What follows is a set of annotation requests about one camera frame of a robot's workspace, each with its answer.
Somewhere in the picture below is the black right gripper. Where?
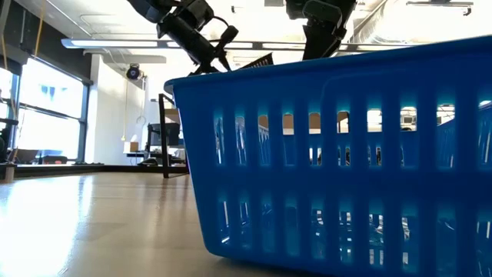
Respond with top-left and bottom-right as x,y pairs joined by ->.
286,0 -> 357,62

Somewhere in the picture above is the black plastic slotted basket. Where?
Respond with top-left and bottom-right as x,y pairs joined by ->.
240,52 -> 275,71

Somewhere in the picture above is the blue plastic slotted basket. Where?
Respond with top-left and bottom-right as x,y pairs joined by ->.
163,36 -> 492,277

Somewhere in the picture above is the overhead LED light bar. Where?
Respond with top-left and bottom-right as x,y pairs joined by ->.
61,37 -> 415,53

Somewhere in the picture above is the black background monitor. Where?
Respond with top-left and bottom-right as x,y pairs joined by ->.
147,122 -> 181,148

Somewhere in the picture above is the black ceiling track light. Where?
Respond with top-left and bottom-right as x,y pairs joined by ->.
405,0 -> 474,17

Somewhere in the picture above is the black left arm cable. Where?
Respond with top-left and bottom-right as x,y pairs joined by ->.
211,15 -> 240,73

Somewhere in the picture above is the round black ceiling camera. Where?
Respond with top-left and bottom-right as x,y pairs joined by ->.
125,63 -> 142,81

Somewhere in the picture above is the black window frame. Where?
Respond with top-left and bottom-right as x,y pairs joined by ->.
0,53 -> 93,165

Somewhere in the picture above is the yellow hanging cable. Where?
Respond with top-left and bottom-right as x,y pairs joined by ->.
33,5 -> 44,58

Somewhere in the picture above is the black aluminium table frame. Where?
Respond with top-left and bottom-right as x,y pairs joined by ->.
15,164 -> 189,179

